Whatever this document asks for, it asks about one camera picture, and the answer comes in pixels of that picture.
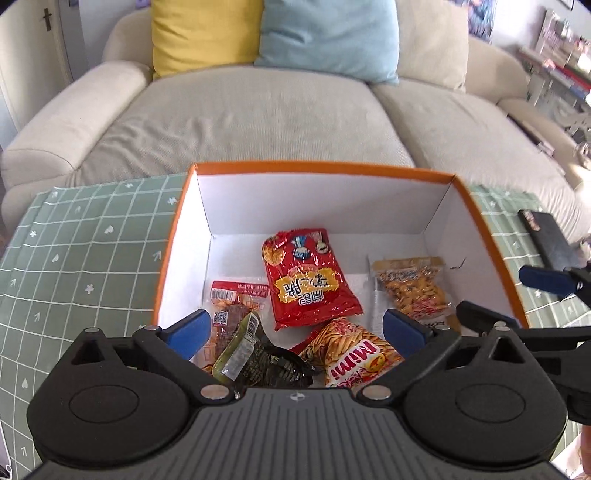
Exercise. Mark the dark snack packet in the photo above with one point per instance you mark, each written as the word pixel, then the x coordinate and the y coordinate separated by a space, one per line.
pixel 272 369

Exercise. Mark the red meat snack packet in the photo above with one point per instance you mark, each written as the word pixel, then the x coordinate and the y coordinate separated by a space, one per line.
pixel 231 300

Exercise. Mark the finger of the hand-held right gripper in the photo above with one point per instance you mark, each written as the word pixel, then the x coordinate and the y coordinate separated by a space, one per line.
pixel 485 317
pixel 545 279

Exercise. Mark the printed figure pillow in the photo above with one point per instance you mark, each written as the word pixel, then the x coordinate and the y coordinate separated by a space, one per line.
pixel 480 18

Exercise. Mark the peanut snack packet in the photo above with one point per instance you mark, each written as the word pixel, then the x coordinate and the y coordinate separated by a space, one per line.
pixel 411 290

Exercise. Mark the stick snack bag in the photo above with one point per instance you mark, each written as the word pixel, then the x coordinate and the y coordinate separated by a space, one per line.
pixel 351 360

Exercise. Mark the white bookshelf with books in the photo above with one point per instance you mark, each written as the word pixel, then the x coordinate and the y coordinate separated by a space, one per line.
pixel 561 64

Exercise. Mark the black notebook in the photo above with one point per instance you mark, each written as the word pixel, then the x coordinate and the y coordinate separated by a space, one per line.
pixel 551 237

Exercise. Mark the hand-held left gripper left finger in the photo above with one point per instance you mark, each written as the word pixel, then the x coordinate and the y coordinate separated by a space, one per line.
pixel 189 331

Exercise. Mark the red snack bag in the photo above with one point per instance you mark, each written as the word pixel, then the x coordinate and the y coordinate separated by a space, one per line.
pixel 309 281

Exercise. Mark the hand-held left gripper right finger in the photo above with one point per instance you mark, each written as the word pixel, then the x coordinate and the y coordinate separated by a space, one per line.
pixel 401 331

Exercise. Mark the beige pillow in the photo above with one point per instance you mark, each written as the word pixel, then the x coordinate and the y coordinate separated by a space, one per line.
pixel 431 46

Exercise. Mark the orange cardboard box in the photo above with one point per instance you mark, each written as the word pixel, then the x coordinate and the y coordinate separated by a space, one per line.
pixel 323 203

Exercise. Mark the light blue pillow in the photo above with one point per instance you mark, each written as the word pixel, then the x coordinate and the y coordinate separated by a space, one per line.
pixel 332 41

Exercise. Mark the beige sofa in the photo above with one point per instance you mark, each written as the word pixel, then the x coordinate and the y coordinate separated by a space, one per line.
pixel 258 124

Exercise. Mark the white door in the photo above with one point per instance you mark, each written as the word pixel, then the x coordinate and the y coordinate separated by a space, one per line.
pixel 32 69

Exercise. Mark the green checked tablecloth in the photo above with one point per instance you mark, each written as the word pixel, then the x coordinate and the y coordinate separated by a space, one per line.
pixel 92 258

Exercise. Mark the yellow pillow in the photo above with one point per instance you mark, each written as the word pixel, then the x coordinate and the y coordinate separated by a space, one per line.
pixel 203 37

